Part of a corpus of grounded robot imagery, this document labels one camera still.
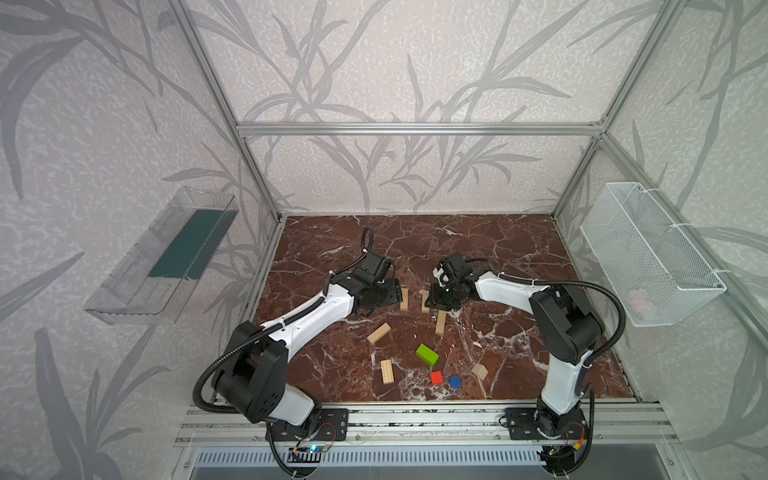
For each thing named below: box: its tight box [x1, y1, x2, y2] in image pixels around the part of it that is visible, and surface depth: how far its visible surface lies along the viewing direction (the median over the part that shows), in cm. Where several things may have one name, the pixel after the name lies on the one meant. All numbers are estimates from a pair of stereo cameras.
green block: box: [416, 343, 440, 367], surface depth 86 cm
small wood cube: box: [471, 363, 489, 380], surface depth 84 cm
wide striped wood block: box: [380, 359, 395, 385], surface depth 83 cm
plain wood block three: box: [435, 310, 447, 334], surface depth 93 cm
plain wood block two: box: [400, 288, 409, 311], surface depth 96 cm
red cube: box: [430, 370, 444, 385], surface depth 82 cm
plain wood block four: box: [367, 322, 392, 345], surface depth 91 cm
